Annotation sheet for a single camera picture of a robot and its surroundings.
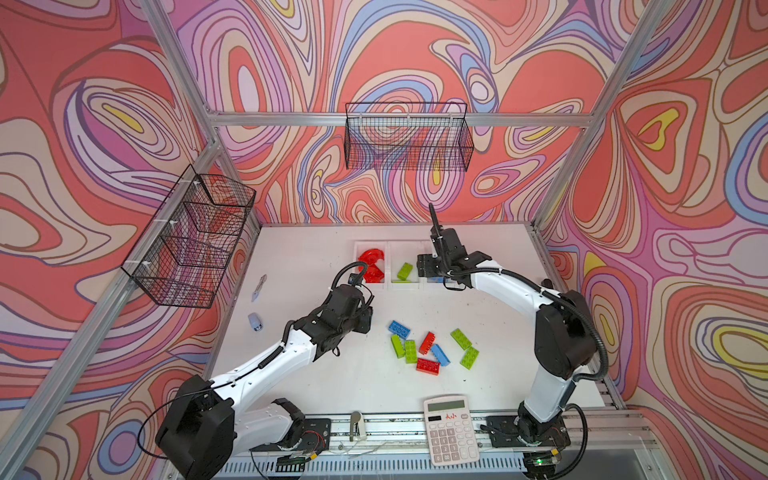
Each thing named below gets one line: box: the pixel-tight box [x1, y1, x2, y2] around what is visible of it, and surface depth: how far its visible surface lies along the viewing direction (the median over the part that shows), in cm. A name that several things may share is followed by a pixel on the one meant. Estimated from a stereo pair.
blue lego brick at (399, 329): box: [388, 320, 411, 340], surface depth 93 cm
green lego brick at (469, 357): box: [460, 346, 480, 370], surface depth 87 cm
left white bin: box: [353, 240, 388, 290], surface depth 106 cm
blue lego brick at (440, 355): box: [432, 344, 451, 367], surface depth 86 cm
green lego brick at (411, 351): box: [405, 340, 417, 364], surface depth 88 cm
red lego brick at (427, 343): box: [419, 331, 435, 355], surface depth 88 cm
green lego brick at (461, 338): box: [450, 328, 472, 351], surface depth 91 cm
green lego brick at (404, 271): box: [397, 262, 413, 281], surface depth 106 cm
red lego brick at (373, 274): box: [364, 264, 385, 283], surface depth 103 cm
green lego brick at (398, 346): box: [391, 334, 406, 359], surface depth 89 cm
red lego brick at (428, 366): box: [416, 358, 441, 376], surface depth 86 cm
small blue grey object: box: [248, 312, 264, 332], surface depth 92 cm
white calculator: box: [423, 395, 480, 467], surface depth 74 cm
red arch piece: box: [358, 248, 385, 275], surface depth 106 cm
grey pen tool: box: [251, 274, 267, 302], surface depth 103 cm
